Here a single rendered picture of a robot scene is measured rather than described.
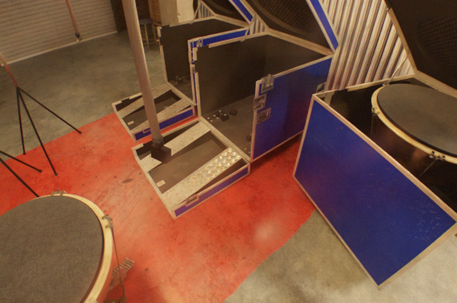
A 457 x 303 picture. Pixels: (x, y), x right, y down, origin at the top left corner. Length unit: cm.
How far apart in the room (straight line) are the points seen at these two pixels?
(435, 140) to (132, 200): 220
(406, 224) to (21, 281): 168
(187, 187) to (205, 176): 18
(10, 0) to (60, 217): 604
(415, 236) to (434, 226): 13
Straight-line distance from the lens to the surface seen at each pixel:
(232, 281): 179
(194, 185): 211
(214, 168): 216
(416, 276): 223
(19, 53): 709
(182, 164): 236
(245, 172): 218
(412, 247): 146
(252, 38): 275
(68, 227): 123
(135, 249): 198
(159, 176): 231
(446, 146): 157
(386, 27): 326
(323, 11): 205
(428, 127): 165
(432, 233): 135
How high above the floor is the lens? 171
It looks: 39 degrees down
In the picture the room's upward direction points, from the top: straight up
